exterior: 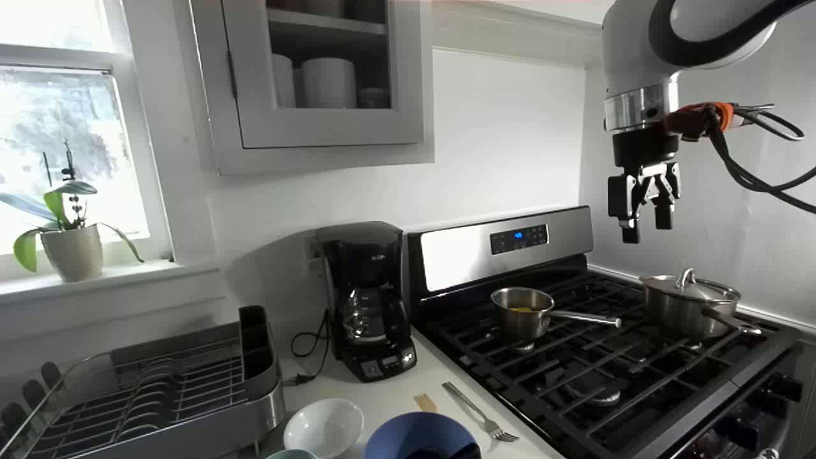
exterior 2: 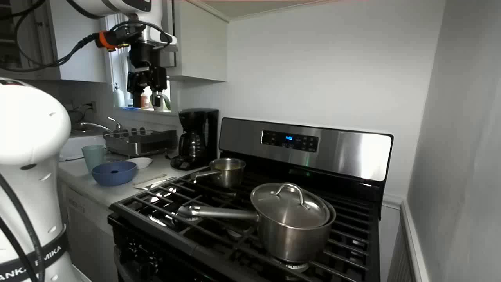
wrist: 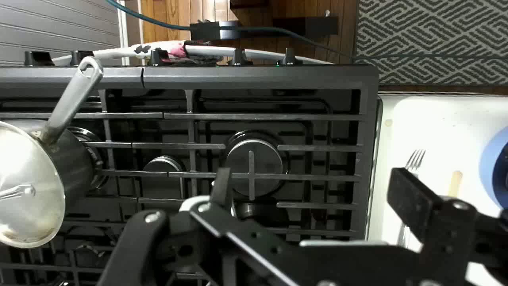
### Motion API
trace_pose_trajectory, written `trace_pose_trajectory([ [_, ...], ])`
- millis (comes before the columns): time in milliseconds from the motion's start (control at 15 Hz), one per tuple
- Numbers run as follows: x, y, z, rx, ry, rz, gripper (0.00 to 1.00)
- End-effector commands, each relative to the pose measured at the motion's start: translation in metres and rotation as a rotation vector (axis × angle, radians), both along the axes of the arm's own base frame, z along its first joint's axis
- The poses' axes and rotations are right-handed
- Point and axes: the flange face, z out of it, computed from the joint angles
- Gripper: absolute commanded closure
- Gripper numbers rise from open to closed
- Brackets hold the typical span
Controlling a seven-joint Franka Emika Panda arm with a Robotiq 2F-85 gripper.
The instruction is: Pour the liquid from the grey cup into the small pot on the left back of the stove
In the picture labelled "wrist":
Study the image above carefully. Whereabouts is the silver metal fork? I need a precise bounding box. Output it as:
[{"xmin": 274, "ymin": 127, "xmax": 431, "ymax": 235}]
[{"xmin": 397, "ymin": 150, "xmax": 425, "ymax": 247}]

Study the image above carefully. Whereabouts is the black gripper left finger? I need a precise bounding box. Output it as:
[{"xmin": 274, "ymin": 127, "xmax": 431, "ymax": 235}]
[{"xmin": 97, "ymin": 169, "xmax": 297, "ymax": 286}]

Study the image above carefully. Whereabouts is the blue bowl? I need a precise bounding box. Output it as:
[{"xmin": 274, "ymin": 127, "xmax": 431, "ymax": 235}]
[{"xmin": 479, "ymin": 127, "xmax": 508, "ymax": 208}]

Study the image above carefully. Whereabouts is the white cable bundle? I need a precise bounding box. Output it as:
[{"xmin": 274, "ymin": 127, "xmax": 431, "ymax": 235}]
[{"xmin": 52, "ymin": 42, "xmax": 335, "ymax": 67}]

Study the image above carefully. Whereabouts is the patterned grey rug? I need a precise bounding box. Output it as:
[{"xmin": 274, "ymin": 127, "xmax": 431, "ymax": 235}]
[{"xmin": 354, "ymin": 0, "xmax": 508, "ymax": 86}]

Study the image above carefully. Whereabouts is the large steel lidded pot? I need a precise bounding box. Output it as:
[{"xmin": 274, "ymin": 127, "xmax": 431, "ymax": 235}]
[{"xmin": 0, "ymin": 56, "xmax": 103, "ymax": 248}]

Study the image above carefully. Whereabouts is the stainless steel gas stove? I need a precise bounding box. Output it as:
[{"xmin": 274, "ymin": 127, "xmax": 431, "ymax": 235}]
[{"xmin": 1, "ymin": 65, "xmax": 378, "ymax": 286}]

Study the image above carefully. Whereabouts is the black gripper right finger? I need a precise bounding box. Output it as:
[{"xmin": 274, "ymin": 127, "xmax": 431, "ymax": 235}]
[{"xmin": 387, "ymin": 167, "xmax": 508, "ymax": 286}]

